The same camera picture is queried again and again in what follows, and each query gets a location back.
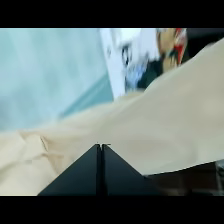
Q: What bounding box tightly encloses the cream shirt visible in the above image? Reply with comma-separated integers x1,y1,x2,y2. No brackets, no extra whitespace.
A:
0,38,224,196

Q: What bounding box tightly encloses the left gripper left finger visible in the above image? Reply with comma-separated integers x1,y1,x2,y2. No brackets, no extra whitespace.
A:
38,143,102,196

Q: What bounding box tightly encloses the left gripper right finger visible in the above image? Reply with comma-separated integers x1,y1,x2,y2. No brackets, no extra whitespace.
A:
101,143,161,196

